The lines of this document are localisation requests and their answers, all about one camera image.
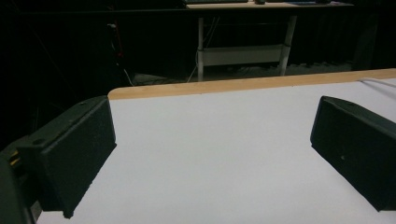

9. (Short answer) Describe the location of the wooden desk with white legs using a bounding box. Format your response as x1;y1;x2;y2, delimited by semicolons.
182;0;356;82

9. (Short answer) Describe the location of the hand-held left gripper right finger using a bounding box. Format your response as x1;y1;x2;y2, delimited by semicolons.
309;95;396;213

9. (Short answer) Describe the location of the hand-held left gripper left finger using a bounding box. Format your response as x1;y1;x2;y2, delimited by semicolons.
16;95;118;219

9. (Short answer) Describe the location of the white mat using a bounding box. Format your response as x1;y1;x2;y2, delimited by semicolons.
35;77;396;224

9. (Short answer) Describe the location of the hanging white cable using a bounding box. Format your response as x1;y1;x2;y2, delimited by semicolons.
186;17;220;83

